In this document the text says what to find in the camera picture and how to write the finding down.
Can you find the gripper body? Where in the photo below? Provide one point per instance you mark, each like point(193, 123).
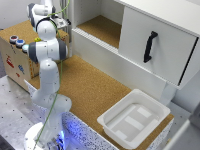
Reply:
point(63, 22)

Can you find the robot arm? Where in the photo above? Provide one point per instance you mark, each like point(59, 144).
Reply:
point(49, 80)

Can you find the white plastic box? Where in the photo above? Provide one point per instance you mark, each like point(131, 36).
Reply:
point(133, 123)

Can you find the yellow block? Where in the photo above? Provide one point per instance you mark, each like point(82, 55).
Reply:
point(37, 39)

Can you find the green button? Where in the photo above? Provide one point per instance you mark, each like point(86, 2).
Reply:
point(25, 48)

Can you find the blue button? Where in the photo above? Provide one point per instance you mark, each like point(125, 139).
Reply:
point(20, 42)

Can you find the white cabinet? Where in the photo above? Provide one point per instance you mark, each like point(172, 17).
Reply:
point(100, 55)

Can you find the red button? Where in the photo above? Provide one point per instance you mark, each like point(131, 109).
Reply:
point(13, 38)

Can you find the white sliding door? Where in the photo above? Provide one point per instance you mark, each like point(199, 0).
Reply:
point(166, 50)

